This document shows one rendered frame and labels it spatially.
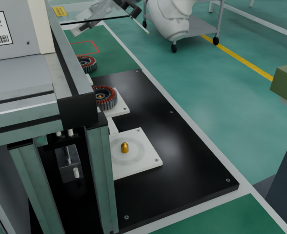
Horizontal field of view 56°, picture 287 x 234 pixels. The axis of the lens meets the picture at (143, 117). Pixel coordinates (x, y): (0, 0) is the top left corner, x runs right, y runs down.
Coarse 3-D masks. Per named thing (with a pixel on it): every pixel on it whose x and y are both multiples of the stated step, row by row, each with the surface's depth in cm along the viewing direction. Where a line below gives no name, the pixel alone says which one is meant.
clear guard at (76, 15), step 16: (48, 0) 84; (64, 0) 84; (80, 0) 84; (96, 0) 84; (112, 0) 84; (64, 16) 71; (80, 16) 71; (96, 16) 71; (112, 16) 71; (128, 16) 72
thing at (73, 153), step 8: (72, 144) 67; (56, 152) 65; (72, 152) 65; (64, 160) 63; (72, 160) 63; (64, 168) 62; (72, 168) 63; (80, 168) 64; (64, 176) 63; (72, 176) 64; (80, 176) 65
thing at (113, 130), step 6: (108, 120) 66; (108, 126) 64; (114, 126) 64; (66, 132) 60; (78, 132) 60; (84, 132) 59; (114, 132) 62; (54, 138) 58; (60, 138) 58; (66, 138) 58; (72, 138) 58; (78, 138) 59; (84, 138) 59; (48, 144) 57; (54, 144) 57; (60, 144) 58; (66, 144) 58; (48, 150) 58; (66, 150) 60; (66, 156) 62
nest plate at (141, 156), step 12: (120, 132) 77; (132, 132) 77; (120, 144) 73; (132, 144) 73; (144, 144) 73; (120, 156) 70; (132, 156) 70; (144, 156) 70; (156, 156) 70; (120, 168) 67; (132, 168) 67; (144, 168) 67
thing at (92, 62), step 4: (80, 56) 116; (84, 56) 117; (88, 56) 116; (80, 60) 116; (84, 60) 117; (88, 60) 116; (92, 60) 113; (80, 64) 113; (84, 64) 113; (88, 64) 110; (92, 64) 111; (96, 64) 114; (84, 68) 109; (88, 68) 110; (92, 68) 112; (88, 72) 111
